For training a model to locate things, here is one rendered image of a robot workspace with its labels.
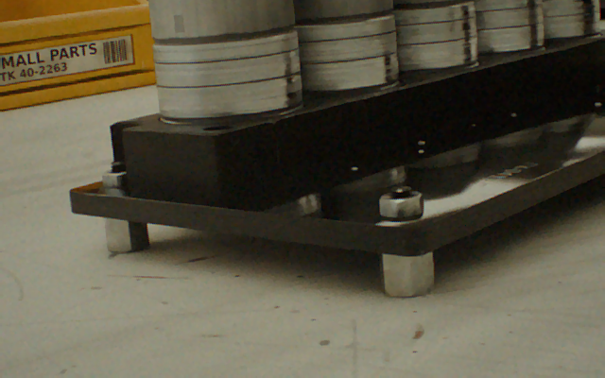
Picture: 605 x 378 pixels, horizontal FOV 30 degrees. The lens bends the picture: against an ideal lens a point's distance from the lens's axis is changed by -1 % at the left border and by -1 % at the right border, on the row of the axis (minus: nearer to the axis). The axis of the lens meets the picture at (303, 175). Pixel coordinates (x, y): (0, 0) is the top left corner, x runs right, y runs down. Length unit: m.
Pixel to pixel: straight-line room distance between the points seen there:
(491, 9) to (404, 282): 0.11
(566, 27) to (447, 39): 0.05
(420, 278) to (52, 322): 0.05
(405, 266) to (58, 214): 0.10
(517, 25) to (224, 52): 0.09
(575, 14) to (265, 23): 0.11
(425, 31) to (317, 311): 0.09
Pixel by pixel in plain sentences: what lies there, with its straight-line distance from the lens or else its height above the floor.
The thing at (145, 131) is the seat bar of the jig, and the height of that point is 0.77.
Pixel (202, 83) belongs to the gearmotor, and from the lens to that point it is 0.19.
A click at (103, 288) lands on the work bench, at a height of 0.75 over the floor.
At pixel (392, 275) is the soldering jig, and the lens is 0.16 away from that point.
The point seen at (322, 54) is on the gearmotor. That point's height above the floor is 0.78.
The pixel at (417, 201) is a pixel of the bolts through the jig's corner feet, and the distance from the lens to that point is 0.16.
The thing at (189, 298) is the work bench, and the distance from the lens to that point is 0.17.
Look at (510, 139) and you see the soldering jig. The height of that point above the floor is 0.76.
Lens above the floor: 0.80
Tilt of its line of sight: 11 degrees down
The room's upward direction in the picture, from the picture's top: 5 degrees counter-clockwise
